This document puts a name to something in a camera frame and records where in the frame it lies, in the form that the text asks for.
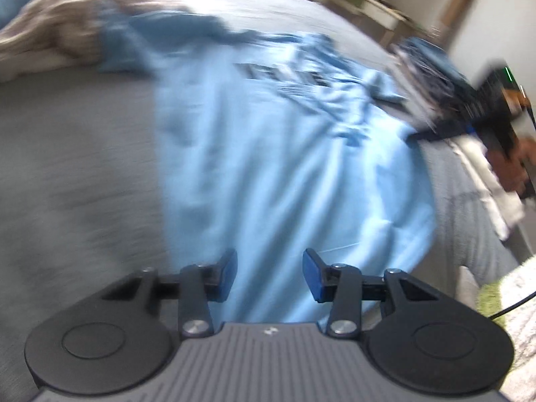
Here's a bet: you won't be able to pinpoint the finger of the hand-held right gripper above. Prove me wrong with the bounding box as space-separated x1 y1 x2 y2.
408 119 480 143

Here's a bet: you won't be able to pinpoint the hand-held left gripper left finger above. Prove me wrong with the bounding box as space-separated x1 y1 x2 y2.
100 248 239 338

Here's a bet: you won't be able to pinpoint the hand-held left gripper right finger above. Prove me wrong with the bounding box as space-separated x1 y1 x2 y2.
302 248 440 338

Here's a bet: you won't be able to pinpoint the light blue t-shirt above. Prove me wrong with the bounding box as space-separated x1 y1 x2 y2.
98 0 438 323

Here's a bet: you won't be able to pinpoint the person's right hand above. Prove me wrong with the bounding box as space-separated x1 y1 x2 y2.
488 138 536 195

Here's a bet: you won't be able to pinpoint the folded plaid shirt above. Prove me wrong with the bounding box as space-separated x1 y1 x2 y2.
394 48 445 130

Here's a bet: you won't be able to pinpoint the folded blue jeans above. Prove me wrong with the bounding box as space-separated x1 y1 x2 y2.
400 37 470 88

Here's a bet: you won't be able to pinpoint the cream desk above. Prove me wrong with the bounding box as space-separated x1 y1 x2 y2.
314 0 423 47

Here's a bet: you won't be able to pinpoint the green shaggy rug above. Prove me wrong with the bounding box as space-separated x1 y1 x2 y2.
477 255 536 327

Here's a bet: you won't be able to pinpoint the grey bed cover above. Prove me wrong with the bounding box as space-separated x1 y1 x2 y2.
0 0 524 402

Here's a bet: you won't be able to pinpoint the beige checked knit cloth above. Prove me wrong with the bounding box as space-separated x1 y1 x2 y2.
0 0 197 82

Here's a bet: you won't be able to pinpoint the cardboard box against wall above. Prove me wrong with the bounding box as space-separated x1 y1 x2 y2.
438 0 478 38

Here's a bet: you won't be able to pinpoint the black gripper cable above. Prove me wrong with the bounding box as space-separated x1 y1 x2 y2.
490 291 536 321

